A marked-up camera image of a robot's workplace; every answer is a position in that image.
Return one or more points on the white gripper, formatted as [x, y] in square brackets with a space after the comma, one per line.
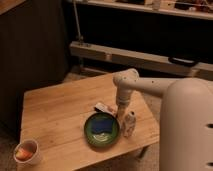
[121, 107]

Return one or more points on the white eraser with red sleeve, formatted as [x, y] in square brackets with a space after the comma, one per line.
[104, 108]

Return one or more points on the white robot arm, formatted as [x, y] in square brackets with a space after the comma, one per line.
[186, 117]

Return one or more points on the small white bottle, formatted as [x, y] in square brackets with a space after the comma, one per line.
[129, 123]

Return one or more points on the blue sponge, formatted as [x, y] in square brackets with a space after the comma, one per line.
[102, 125]

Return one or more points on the green round plate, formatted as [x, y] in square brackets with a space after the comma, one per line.
[101, 140]

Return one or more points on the long wooden beam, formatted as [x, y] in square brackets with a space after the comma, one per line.
[139, 60]

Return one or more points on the wooden table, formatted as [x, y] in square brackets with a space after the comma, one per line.
[55, 117]

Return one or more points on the metal pole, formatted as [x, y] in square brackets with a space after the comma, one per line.
[79, 35]

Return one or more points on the white cup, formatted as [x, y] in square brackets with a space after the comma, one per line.
[32, 146]

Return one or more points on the orange object in cup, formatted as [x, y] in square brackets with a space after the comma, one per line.
[23, 154]

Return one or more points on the upper wooden shelf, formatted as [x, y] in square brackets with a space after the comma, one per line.
[143, 8]

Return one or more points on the black handle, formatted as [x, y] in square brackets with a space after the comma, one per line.
[182, 62]

